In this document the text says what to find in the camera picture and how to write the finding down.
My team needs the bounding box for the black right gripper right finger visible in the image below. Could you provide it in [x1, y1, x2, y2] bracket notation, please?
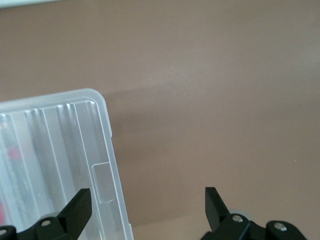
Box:
[201, 186, 253, 240]

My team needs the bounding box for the clear ribbed plastic lid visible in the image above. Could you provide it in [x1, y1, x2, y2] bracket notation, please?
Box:
[0, 87, 133, 240]

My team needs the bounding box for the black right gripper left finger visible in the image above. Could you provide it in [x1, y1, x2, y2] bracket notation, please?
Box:
[33, 188, 93, 240]

